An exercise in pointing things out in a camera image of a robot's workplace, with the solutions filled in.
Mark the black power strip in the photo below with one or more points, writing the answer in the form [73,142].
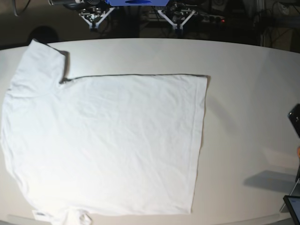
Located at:
[212,19]

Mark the black tablet screen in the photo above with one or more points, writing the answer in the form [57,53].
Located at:
[293,205]

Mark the white T-shirt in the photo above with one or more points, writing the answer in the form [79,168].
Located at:
[111,144]

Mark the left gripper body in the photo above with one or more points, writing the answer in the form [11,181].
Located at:
[176,16]

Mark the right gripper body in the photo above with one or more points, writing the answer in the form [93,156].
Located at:
[94,16]

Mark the blue box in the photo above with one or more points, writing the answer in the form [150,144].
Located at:
[137,2]

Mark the black phone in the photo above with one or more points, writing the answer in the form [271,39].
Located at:
[294,118]

